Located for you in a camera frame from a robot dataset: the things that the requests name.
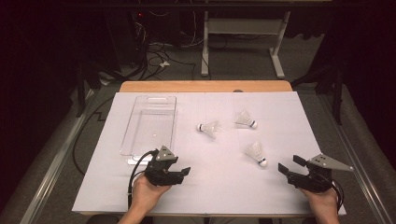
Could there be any person's right hand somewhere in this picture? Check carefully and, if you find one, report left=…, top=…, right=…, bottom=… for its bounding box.
left=300, top=188, right=340, bottom=218

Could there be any black floor cable bundle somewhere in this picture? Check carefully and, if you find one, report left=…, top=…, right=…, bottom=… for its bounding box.
left=122, top=27, right=200, bottom=82

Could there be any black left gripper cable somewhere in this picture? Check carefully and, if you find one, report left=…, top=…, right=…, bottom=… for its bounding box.
left=126, top=149, right=158, bottom=210

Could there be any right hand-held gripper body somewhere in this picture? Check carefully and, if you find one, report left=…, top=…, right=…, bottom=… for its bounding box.
left=288, top=153, right=354, bottom=194

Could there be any clear plastic tray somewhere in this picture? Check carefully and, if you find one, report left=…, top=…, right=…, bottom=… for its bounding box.
left=120, top=94, right=177, bottom=166

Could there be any thin black floor cable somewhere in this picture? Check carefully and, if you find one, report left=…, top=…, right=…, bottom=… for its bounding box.
left=72, top=95, right=116, bottom=175

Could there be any white feather shuttlecock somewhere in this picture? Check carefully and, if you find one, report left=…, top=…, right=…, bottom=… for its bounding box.
left=233, top=108, right=259, bottom=130
left=243, top=141, right=269, bottom=168
left=196, top=120, right=221, bottom=140

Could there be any wooden table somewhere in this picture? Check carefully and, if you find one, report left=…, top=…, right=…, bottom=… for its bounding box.
left=81, top=80, right=339, bottom=218

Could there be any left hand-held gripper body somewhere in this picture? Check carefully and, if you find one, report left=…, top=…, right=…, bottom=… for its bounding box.
left=144, top=145, right=185, bottom=187

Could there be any dark metal stand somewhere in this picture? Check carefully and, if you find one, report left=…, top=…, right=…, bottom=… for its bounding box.
left=74, top=60, right=106, bottom=119
left=290, top=62, right=347, bottom=126

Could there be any white board sheet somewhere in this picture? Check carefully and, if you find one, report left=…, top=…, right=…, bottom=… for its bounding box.
left=71, top=91, right=347, bottom=217

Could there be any aluminium floor rail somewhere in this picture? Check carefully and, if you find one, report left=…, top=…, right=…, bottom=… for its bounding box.
left=18, top=88, right=96, bottom=224
left=316, top=92, right=396, bottom=224

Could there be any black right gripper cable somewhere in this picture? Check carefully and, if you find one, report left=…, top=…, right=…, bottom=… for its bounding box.
left=323, top=174, right=346, bottom=213

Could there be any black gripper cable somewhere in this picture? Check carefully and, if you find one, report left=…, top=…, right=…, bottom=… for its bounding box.
left=323, top=174, right=346, bottom=213
left=126, top=149, right=158, bottom=210

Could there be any white metal stand frame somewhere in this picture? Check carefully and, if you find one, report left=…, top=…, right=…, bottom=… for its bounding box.
left=200, top=10, right=292, bottom=79

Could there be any dark equipment with red light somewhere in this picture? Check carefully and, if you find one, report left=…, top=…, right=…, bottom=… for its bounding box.
left=104, top=8, right=150, bottom=68

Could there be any person's left hand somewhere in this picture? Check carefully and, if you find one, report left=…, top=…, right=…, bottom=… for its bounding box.
left=132, top=175, right=172, bottom=213

